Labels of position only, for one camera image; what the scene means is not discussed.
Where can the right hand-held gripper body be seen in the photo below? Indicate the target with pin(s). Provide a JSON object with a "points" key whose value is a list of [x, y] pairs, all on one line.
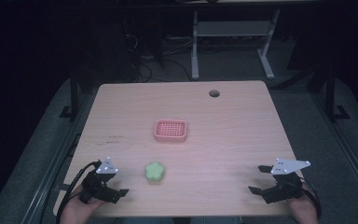
{"points": [[284, 186]]}

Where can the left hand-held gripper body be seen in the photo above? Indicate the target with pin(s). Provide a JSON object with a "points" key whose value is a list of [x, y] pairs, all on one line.
{"points": [[98, 188]]}

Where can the person's left hand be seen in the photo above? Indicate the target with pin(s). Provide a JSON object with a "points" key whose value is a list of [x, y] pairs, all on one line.
{"points": [[79, 210]]}

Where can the person's right hand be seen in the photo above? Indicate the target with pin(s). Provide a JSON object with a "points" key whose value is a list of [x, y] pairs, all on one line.
{"points": [[303, 210]]}

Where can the green flower-shaped sponge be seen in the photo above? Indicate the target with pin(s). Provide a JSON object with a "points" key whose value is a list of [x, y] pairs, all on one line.
{"points": [[154, 171]]}

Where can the pink plastic basket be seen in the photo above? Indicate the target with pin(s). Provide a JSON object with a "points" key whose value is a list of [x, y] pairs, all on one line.
{"points": [[170, 130]]}

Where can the black metal stand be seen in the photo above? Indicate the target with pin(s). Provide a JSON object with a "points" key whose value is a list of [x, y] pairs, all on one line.
{"points": [[331, 93], [73, 96]]}

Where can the white metal table frame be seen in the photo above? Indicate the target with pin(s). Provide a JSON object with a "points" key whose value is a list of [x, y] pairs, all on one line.
{"points": [[230, 28]]}

